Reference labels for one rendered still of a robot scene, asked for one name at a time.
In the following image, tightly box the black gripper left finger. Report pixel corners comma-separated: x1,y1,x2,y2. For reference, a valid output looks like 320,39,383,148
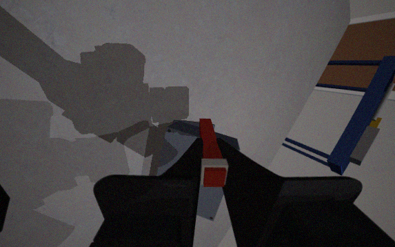
93,138,203,247

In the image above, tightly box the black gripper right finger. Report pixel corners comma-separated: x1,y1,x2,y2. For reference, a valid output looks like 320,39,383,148
216,138,363,247

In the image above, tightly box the grey sloped panel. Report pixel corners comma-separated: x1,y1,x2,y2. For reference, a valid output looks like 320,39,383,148
157,120,240,221

